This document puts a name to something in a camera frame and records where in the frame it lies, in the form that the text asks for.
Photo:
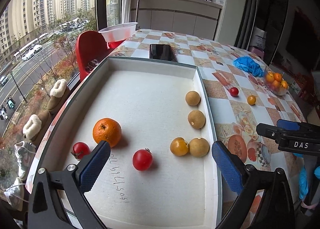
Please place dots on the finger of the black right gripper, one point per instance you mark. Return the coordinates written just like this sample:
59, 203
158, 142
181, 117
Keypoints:
305, 143

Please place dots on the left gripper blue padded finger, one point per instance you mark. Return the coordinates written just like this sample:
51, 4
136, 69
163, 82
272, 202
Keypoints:
91, 166
232, 168
297, 126

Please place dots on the yellow cherry tomato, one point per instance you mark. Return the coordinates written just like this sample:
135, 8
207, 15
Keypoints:
179, 147
251, 100

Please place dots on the red cherry tomato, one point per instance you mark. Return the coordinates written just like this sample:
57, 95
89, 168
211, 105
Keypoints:
142, 159
234, 91

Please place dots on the red tomato in tray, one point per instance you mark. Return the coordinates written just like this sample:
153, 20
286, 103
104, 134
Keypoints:
80, 150

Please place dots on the brown longan fruit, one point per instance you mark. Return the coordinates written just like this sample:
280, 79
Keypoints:
192, 98
196, 119
198, 147

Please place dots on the mandarin in bowl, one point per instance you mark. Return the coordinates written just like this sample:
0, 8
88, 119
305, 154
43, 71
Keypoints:
284, 84
275, 86
269, 78
278, 77

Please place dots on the glass fruit bowl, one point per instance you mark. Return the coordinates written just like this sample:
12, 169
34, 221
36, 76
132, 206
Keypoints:
282, 90

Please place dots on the orange mandarin in tray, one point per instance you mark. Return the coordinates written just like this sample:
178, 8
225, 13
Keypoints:
107, 129

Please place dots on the white tray box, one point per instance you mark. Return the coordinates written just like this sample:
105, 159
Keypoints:
147, 98

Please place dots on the white sneaker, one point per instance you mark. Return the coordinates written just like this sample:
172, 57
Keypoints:
15, 194
24, 152

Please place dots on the tan fleece boot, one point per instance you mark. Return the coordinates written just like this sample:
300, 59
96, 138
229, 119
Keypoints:
36, 127
58, 95

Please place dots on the blue crumpled glove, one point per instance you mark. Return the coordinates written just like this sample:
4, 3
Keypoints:
247, 64

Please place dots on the white paper bag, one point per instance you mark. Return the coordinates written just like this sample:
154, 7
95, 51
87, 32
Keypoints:
258, 38

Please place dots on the black smartphone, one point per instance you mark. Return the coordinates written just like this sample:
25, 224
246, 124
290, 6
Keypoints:
162, 52

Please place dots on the red chair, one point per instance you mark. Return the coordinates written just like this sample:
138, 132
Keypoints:
91, 45

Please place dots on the white plastic basin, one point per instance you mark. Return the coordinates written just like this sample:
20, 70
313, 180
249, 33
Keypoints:
118, 32

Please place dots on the white cabinet counter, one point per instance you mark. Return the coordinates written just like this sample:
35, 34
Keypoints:
194, 17

